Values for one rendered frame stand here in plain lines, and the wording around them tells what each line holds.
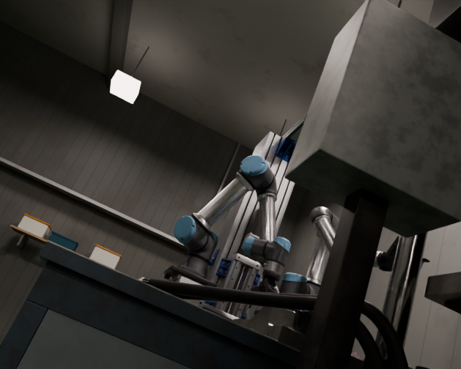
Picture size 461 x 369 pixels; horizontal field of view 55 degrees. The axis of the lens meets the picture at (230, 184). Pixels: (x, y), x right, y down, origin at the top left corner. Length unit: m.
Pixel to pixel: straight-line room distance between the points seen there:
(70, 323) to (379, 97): 0.79
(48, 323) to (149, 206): 7.79
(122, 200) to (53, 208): 1.25
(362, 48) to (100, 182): 8.11
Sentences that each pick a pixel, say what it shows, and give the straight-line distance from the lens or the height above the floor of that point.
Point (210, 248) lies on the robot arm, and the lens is 2.11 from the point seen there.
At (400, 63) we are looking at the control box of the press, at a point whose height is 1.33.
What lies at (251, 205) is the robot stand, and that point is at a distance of 2.42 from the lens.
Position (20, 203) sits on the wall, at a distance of 8.81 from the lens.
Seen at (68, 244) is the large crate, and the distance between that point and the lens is 8.01.
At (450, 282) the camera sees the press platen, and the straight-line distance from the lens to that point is 1.05.
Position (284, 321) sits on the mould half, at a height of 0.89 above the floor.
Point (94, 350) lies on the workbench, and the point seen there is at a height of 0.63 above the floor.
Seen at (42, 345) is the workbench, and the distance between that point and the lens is 1.06.
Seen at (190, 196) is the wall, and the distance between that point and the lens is 8.99.
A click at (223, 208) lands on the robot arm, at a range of 2.01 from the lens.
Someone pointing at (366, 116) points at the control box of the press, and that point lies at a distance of 0.86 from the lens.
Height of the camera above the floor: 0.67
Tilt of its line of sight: 23 degrees up
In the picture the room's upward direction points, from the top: 23 degrees clockwise
